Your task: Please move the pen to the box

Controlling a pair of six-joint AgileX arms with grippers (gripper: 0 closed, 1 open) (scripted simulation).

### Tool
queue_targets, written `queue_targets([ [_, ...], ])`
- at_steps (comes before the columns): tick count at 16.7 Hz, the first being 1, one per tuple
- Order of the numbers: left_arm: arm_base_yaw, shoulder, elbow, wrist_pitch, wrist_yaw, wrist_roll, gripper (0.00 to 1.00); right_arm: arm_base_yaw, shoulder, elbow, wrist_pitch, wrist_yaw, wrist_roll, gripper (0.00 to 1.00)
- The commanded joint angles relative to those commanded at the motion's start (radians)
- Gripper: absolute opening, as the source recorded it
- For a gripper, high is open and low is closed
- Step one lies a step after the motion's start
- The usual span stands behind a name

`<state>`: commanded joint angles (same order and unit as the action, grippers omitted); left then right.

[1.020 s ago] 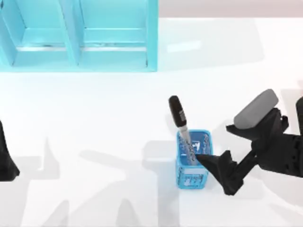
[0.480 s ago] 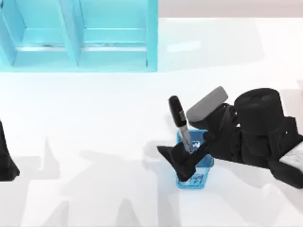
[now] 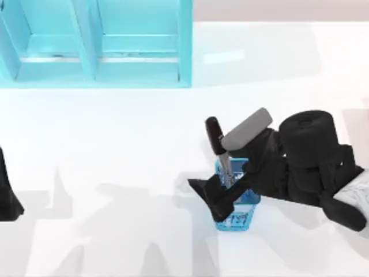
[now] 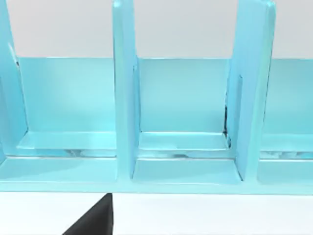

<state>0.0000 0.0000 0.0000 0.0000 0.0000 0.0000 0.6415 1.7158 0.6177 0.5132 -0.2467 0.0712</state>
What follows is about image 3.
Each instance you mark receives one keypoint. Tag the pale grey rounded box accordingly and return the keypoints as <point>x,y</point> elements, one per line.
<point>248,131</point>

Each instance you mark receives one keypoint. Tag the blue mesh basket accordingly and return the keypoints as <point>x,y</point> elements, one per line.
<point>240,219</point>

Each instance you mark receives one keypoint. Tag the light blue rack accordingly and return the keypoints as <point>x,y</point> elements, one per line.
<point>89,43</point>

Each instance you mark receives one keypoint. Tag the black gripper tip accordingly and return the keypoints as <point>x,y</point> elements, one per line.
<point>7,199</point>

